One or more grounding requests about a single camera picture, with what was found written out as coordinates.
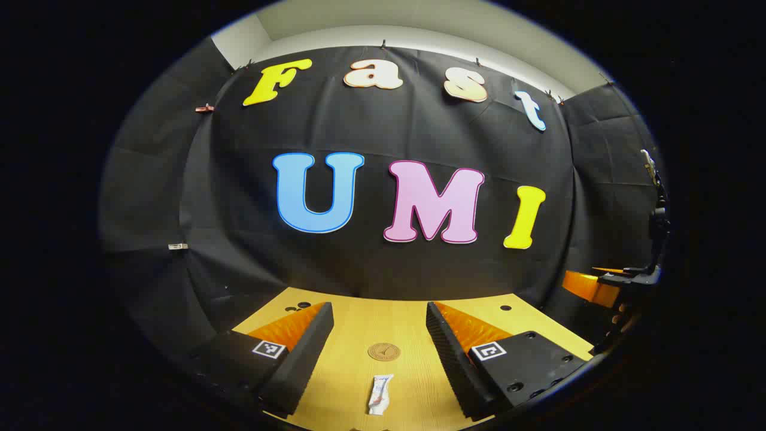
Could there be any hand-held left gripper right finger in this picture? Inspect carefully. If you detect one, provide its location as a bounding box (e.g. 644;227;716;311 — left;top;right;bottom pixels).
426;301;590;421

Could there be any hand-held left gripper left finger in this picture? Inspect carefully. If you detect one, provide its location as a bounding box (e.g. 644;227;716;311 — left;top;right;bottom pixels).
186;301;335;420

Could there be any round cork coaster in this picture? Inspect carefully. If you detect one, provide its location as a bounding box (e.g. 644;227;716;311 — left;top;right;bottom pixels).
367;342;402;362

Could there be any white toothpaste tube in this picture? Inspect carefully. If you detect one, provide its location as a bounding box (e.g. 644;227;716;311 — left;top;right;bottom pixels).
367;374;395;416

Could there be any wooden desktop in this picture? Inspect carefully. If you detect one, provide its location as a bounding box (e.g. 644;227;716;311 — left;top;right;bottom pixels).
232;287;594;431

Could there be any black backdrop cloth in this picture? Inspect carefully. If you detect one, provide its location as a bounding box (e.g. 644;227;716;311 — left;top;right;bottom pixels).
99;37;668;360

